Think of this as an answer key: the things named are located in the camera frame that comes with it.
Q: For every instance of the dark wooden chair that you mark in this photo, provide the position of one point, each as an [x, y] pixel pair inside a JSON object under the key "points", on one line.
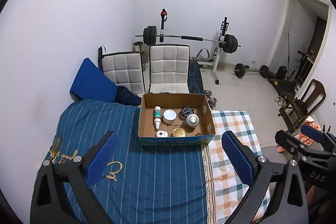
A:
{"points": [[296, 110]]}

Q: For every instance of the white round jar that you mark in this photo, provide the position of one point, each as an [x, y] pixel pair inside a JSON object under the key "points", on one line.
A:
{"points": [[169, 116]]}

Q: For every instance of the orange white patterned cloth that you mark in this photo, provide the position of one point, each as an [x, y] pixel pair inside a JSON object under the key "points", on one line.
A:
{"points": [[296, 147]]}

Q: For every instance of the barbell on rack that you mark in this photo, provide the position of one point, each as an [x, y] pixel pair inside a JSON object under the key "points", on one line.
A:
{"points": [[229, 44]]}

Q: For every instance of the silver round tin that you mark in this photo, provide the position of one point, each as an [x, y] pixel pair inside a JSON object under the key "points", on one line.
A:
{"points": [[192, 121]]}

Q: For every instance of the white quilted chair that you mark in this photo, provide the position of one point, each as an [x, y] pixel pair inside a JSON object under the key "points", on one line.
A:
{"points": [[123, 68], [169, 67]]}

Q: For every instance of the black blue bench pad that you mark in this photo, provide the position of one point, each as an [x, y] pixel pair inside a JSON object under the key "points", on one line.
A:
{"points": [[194, 81]]}

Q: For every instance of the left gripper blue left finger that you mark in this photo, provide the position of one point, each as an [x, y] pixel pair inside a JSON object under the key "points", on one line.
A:
{"points": [[98, 156]]}

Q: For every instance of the plaid checkered blanket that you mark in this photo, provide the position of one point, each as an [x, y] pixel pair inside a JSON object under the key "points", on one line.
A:
{"points": [[228, 162]]}

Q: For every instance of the right white quilted chair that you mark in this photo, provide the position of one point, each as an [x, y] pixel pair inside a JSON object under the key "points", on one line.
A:
{"points": [[169, 67]]}

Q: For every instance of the white teal solution bottle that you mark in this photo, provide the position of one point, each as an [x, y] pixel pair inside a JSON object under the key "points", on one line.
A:
{"points": [[157, 117]]}

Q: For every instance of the small white round case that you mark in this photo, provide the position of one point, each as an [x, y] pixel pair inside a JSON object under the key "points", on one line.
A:
{"points": [[161, 134]]}

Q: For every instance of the chrome dumbbell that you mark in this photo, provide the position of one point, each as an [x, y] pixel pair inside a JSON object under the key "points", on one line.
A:
{"points": [[208, 93], [212, 103]]}

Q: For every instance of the black patterned round tin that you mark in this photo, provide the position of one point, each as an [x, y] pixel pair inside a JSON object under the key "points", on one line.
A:
{"points": [[186, 111]]}

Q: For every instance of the blue striped quilt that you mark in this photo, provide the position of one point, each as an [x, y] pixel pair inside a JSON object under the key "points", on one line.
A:
{"points": [[141, 184]]}

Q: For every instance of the white weight bench rack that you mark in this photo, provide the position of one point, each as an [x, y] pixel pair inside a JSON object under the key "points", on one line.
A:
{"points": [[212, 64]]}

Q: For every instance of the blue foam cushion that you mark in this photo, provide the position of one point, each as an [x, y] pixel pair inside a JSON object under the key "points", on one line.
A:
{"points": [[91, 83]]}

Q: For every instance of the open cardboard box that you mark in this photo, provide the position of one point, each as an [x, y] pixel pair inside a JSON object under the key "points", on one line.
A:
{"points": [[201, 135]]}

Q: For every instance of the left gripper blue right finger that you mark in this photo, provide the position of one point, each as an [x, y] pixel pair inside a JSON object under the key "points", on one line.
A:
{"points": [[241, 157]]}

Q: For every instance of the left white quilted chair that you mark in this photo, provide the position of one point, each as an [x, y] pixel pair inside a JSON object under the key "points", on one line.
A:
{"points": [[123, 68]]}

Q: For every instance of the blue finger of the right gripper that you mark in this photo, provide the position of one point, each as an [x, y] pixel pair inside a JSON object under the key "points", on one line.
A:
{"points": [[312, 133]]}

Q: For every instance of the barbell on floor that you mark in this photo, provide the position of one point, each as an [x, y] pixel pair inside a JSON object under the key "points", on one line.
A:
{"points": [[241, 70]]}

